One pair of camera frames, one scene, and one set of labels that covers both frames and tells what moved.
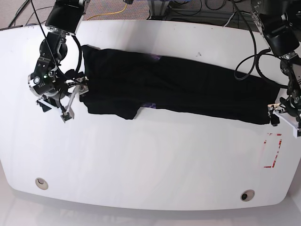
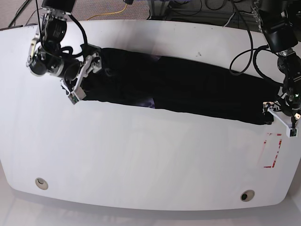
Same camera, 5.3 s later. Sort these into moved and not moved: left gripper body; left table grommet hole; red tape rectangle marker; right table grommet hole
Moved: left gripper body
Not moved: right table grommet hole; left table grommet hole; red tape rectangle marker
